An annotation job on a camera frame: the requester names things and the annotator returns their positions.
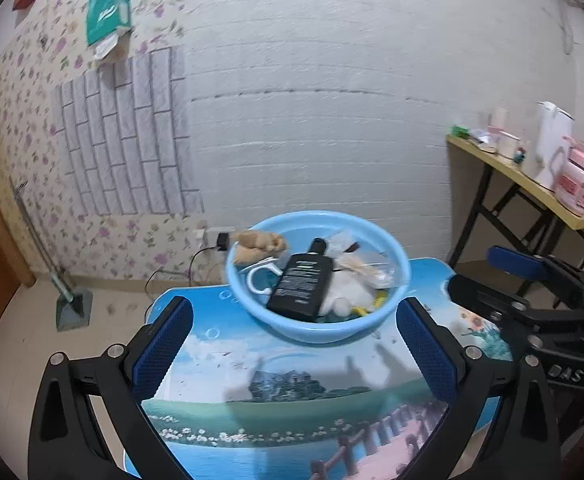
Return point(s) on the brown plush toy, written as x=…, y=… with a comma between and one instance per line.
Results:
x=257, y=245

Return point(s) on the white plush toy yellow scarf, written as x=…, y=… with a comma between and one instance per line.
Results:
x=344, y=290

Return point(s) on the black plug adapter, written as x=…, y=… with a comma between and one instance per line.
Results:
x=221, y=241

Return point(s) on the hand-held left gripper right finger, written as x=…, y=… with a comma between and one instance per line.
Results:
x=427, y=355

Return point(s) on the tall pink cup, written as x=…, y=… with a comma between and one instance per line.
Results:
x=498, y=119

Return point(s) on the yellow desk with black legs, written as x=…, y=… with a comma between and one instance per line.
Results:
x=547, y=195

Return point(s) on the black bottle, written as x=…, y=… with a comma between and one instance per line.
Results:
x=299, y=280

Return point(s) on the small green item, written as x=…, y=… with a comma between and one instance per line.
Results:
x=461, y=132

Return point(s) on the green plastic bag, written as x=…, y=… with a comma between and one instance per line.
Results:
x=106, y=10

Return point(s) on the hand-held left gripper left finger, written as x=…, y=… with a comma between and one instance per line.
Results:
x=164, y=350

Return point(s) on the clear box of toothpicks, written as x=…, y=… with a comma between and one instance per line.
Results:
x=367, y=270

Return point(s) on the blue plastic basin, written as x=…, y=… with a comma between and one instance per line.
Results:
x=292, y=327

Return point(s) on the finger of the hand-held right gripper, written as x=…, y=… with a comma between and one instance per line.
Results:
x=517, y=262
x=477, y=297

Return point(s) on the mop with green base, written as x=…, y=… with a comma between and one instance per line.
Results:
x=71, y=307

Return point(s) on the pink appliance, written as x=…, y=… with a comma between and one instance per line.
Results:
x=577, y=185

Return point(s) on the clear plastic bag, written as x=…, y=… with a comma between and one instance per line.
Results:
x=342, y=242

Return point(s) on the white kettle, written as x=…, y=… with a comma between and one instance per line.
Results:
x=552, y=140

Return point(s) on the white wall socket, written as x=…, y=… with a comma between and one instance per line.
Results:
x=204, y=233

